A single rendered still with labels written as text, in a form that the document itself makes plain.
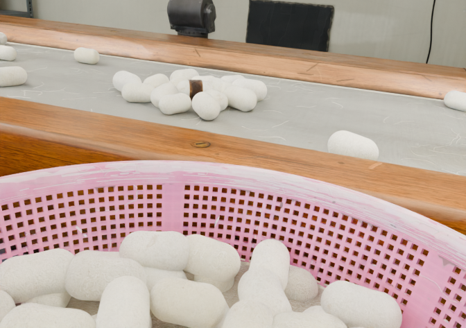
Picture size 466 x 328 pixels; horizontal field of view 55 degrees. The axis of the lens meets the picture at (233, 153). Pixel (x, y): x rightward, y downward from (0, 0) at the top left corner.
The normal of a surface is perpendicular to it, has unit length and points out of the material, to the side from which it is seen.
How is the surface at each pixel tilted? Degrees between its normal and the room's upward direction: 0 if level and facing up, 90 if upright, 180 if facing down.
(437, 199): 0
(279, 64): 45
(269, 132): 0
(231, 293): 0
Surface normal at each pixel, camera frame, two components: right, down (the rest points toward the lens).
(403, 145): 0.07, -0.93
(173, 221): 0.10, 0.07
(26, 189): 0.58, 0.08
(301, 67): -0.17, -0.42
